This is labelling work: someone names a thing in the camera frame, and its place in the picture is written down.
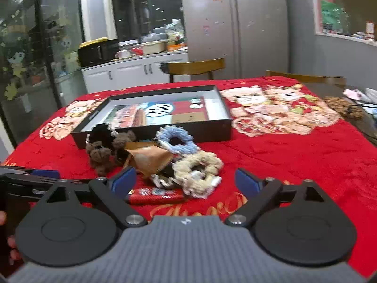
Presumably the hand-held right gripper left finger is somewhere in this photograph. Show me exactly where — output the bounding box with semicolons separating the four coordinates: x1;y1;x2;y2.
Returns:
44;166;148;228

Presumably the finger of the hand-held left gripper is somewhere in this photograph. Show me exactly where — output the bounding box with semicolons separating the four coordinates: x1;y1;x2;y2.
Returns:
0;166;90;195

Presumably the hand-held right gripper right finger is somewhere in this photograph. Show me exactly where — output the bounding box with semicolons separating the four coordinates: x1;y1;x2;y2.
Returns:
225;168;329;228

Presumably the red packet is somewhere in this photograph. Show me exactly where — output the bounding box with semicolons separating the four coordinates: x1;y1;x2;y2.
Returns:
127;187;189;205

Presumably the brown paper packet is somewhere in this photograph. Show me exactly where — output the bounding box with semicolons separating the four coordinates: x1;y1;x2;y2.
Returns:
123;141;175;179

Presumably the brown fuzzy scrunchie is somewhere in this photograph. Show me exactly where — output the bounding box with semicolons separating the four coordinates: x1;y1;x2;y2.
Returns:
85;130;138;175

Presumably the black and white hair tie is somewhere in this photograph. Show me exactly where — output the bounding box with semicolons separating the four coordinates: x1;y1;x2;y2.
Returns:
150;172;178;190

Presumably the black scrunchie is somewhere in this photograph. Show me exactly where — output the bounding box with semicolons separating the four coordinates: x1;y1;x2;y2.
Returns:
88;123;117;147

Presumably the cream knitted scrunchie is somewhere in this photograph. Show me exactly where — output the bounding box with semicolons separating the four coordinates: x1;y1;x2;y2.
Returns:
172;150;225;199

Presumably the blue knitted scrunchie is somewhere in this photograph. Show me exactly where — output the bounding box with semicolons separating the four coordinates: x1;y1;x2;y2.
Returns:
156;125;197;155

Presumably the shallow black box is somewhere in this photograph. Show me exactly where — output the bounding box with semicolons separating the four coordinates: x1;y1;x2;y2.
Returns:
71;85;234;150

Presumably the person's left hand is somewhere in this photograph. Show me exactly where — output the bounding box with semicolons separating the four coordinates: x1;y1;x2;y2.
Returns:
0;211;22;266

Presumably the red printed blanket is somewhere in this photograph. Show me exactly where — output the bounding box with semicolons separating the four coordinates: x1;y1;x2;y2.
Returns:
1;77;377;278

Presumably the white cabinet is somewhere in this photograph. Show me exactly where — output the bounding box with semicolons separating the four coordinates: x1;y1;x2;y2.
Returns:
81;50;189;94

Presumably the wooden chair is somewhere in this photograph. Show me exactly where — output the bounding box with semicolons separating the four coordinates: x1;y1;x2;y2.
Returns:
160;58;226;83
265;70;347;88

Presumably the brown knitted piece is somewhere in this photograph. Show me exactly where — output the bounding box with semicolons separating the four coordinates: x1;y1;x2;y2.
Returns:
323;96;366;120

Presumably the glass sliding door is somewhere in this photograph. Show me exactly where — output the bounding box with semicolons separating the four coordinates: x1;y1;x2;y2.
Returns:
0;0;88;148

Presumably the black microwave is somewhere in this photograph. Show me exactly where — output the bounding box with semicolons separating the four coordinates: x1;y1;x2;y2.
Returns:
77;39;121;67

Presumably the beige plastic bin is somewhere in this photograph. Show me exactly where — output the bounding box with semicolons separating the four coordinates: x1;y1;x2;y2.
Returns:
141;41;167;55

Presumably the pink cloth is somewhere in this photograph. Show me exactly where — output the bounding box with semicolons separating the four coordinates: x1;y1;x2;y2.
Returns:
342;88;366;100

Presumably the yellow cloth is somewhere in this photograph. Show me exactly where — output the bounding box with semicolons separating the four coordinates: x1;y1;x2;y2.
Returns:
79;37;109;48

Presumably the silver refrigerator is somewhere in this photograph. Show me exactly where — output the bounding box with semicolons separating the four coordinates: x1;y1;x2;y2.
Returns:
179;0;291;81

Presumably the dark window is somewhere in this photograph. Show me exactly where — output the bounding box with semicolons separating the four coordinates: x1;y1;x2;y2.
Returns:
111;0;185;44

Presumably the black cable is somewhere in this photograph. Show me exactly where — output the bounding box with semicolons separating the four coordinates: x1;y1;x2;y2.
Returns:
347;103;377;116

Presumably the wall poster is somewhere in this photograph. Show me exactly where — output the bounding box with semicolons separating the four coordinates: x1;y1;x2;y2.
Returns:
318;0;352;33

